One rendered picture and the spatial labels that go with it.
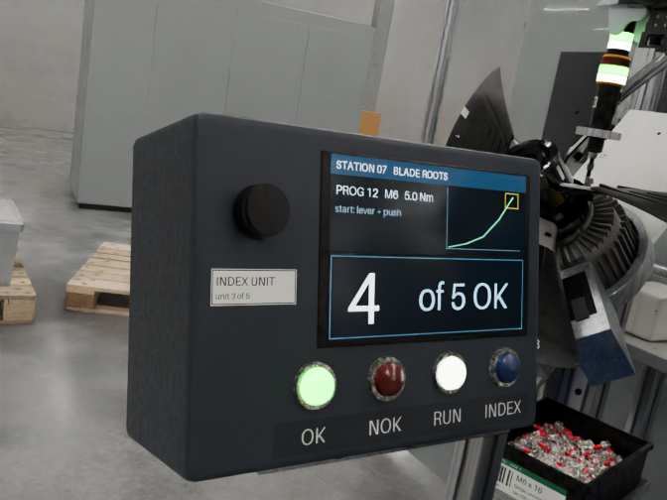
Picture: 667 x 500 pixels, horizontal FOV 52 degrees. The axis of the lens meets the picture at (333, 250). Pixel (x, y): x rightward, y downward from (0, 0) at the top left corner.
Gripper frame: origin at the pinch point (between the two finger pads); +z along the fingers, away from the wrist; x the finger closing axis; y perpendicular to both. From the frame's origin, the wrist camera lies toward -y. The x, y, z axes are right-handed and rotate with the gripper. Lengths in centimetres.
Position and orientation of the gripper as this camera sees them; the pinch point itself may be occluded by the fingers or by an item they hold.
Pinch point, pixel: (614, 3)
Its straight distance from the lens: 124.4
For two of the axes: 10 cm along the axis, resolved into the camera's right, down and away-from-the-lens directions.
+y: -1.6, 9.6, 2.1
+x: 8.4, 0.2, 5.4
